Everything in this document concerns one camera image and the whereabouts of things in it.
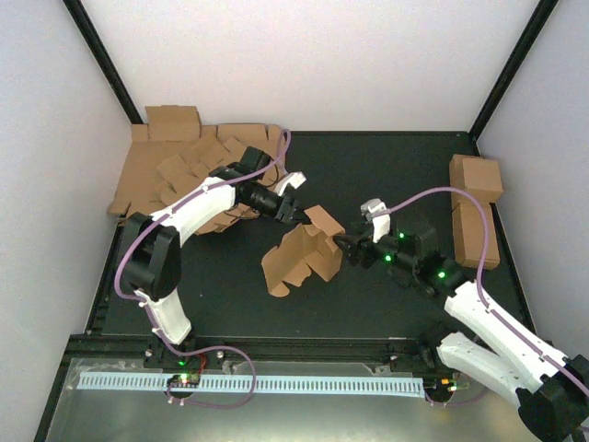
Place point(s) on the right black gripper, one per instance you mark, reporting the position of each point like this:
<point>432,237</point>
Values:
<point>358,245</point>

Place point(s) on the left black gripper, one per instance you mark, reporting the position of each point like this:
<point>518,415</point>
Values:
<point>286,209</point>

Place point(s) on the cardboard box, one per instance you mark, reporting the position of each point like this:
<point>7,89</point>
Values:
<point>304,250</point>
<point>478,176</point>
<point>469,236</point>

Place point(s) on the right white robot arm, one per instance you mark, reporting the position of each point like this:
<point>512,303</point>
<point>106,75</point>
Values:
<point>548,388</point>

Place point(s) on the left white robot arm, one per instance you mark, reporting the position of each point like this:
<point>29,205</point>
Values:
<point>149,271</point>

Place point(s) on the stack of flat cardboard blanks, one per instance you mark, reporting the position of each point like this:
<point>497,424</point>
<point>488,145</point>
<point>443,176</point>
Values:
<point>173,123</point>

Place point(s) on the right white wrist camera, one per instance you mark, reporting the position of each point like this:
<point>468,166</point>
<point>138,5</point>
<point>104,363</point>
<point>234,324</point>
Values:
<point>375,212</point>

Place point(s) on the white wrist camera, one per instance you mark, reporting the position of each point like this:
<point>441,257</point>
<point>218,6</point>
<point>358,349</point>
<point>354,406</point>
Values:
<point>375,212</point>
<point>291,180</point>

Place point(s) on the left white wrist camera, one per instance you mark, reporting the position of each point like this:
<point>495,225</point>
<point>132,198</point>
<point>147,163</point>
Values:
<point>291,180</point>

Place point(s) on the light blue slotted cable duct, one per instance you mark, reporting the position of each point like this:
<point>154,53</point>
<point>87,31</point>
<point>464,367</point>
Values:
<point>209,383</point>

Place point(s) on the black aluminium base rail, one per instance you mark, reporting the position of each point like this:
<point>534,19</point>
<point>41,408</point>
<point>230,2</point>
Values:
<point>407,355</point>

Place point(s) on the right black frame post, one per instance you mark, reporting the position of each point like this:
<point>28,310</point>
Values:
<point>534,26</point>

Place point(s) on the black frame post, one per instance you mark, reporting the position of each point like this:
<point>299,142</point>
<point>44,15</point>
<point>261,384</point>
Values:
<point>90,35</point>
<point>534,26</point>

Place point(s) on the left black frame post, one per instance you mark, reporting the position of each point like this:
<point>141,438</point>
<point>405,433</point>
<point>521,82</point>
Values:
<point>90,35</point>

